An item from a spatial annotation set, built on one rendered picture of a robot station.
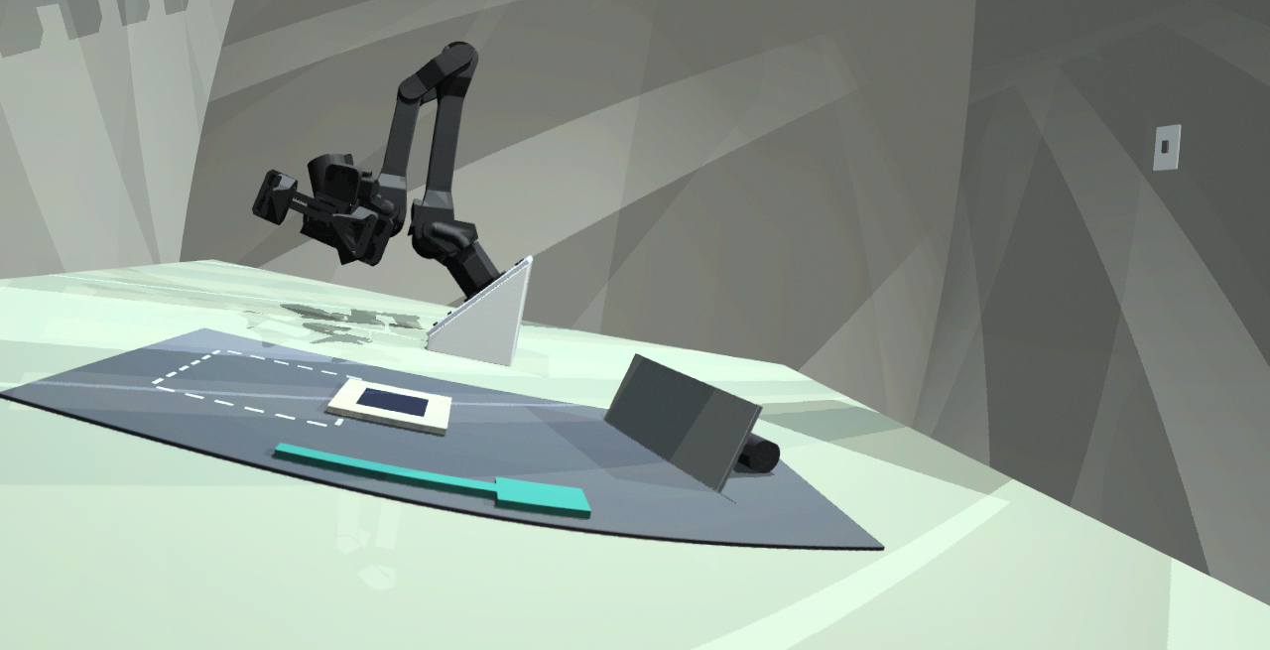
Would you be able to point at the white square tile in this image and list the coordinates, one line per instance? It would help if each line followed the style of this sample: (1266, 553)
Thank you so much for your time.
(390, 405)

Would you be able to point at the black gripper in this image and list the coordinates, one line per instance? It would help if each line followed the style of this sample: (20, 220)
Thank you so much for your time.
(362, 235)

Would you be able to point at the teal flat trowel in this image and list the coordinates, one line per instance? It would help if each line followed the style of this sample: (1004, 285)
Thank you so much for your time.
(509, 493)

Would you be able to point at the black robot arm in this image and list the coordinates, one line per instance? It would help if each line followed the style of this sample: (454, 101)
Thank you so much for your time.
(435, 233)

